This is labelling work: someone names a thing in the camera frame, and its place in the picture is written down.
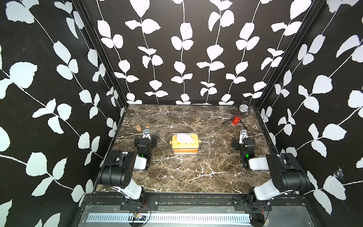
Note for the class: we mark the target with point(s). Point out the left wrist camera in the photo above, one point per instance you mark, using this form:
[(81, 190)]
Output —
[(146, 133)]

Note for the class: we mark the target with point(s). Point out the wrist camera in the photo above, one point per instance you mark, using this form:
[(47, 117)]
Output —
[(146, 133), (243, 134)]

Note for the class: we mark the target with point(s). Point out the orange tissue paper pack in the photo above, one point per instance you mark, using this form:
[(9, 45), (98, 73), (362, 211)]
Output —
[(189, 148)]

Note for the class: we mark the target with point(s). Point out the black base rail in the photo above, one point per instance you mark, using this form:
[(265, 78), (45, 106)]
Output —
[(239, 202)]

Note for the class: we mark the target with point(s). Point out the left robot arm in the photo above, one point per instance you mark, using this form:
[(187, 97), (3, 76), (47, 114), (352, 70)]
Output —
[(117, 169)]

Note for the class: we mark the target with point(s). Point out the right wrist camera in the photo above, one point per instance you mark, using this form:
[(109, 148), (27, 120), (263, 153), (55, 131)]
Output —
[(243, 134)]

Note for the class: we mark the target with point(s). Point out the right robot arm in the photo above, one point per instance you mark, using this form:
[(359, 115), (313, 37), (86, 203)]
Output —
[(287, 175)]

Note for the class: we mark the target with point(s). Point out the white perforated strip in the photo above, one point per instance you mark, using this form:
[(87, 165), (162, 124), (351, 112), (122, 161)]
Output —
[(180, 218)]

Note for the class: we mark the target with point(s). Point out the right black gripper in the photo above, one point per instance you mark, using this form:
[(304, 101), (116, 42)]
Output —
[(237, 146)]

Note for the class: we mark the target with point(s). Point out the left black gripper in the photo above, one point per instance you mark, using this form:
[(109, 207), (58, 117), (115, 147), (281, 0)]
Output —
[(152, 143)]

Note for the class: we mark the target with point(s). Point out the clear plastic tissue box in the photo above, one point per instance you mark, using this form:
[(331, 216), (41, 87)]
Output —
[(185, 143)]

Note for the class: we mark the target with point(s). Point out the bamboo tissue box lid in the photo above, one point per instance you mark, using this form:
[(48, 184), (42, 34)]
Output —
[(185, 141)]

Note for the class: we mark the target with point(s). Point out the white tissue sheet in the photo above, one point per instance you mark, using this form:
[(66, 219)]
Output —
[(184, 138)]

